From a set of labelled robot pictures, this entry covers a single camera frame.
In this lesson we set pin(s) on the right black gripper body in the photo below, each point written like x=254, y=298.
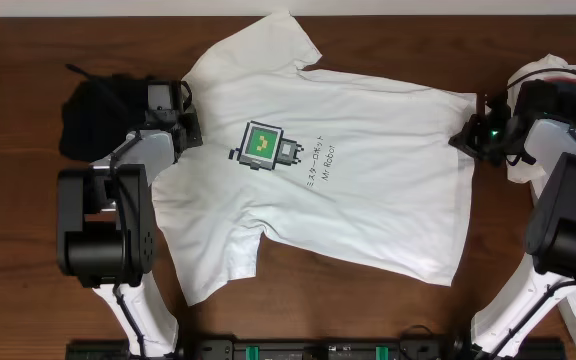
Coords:
x=488, y=143

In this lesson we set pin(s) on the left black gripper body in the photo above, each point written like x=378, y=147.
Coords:
x=191, y=126

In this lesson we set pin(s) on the white robot print t-shirt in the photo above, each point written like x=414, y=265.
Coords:
x=353, y=167

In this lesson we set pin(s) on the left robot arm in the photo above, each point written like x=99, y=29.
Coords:
x=106, y=233

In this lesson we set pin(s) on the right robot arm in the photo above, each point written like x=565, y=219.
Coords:
x=540, y=129

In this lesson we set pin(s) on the plain white t-shirt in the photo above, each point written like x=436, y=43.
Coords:
x=549, y=86

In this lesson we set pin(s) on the folded black cloth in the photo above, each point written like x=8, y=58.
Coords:
x=100, y=113

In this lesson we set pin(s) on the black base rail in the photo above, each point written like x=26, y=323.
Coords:
x=221, y=349

